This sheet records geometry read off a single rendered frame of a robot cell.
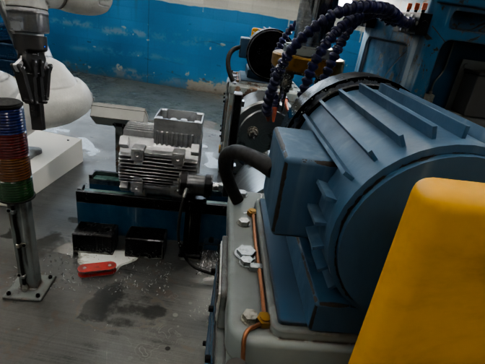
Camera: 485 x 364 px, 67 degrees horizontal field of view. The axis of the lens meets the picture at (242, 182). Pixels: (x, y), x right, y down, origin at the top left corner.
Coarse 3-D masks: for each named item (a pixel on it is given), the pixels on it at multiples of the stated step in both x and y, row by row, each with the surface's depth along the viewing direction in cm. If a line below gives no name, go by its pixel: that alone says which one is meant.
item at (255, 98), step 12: (252, 96) 126; (252, 108) 118; (240, 120) 119; (252, 120) 119; (264, 120) 119; (276, 120) 119; (240, 132) 120; (252, 132) 117; (264, 132) 121; (240, 144) 122; (252, 144) 122; (264, 144) 123
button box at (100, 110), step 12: (96, 108) 118; (108, 108) 118; (120, 108) 118; (132, 108) 119; (144, 108) 119; (96, 120) 120; (108, 120) 119; (120, 120) 118; (132, 120) 118; (144, 120) 120
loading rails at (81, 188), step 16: (96, 176) 108; (112, 176) 109; (80, 192) 97; (96, 192) 98; (112, 192) 101; (128, 192) 102; (80, 208) 99; (96, 208) 99; (112, 208) 100; (128, 208) 100; (144, 208) 100; (160, 208) 100; (176, 208) 100; (208, 208) 100; (224, 208) 101; (128, 224) 102; (144, 224) 102; (160, 224) 102; (176, 224) 102; (208, 224) 103; (224, 224) 103; (208, 240) 103
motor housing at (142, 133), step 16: (128, 128) 95; (144, 128) 96; (128, 160) 93; (144, 160) 92; (160, 160) 93; (192, 160) 94; (128, 176) 93; (144, 176) 94; (160, 176) 93; (176, 176) 95; (160, 192) 100
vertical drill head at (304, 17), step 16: (304, 0) 84; (320, 0) 82; (336, 0) 83; (304, 16) 84; (320, 32) 85; (304, 48) 85; (304, 64) 83; (320, 64) 83; (336, 64) 85; (288, 80) 89
